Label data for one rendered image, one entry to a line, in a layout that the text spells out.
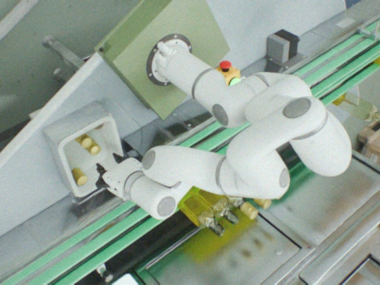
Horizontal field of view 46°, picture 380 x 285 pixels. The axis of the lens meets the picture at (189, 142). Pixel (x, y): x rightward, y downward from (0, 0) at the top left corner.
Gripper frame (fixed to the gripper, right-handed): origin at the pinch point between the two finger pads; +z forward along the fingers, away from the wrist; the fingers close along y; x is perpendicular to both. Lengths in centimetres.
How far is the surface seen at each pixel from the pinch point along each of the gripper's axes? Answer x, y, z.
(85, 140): 7.1, -1.9, 5.6
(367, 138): -232, 306, 146
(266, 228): -42, 34, -17
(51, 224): -13.4, -20.1, 10.3
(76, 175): -3.5, -7.5, 10.0
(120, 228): -19.2, -5.4, -2.0
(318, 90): -20, 83, -1
